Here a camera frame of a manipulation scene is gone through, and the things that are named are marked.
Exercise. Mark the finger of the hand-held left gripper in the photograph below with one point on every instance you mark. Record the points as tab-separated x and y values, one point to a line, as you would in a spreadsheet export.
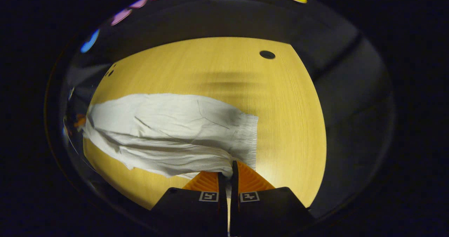
80	121

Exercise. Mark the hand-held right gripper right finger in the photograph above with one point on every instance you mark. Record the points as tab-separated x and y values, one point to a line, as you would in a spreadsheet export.
234	202

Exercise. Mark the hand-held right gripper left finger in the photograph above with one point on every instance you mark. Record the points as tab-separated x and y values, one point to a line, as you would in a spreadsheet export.
222	209

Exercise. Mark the white jeans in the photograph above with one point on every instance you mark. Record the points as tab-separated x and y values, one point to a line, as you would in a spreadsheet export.
168	131

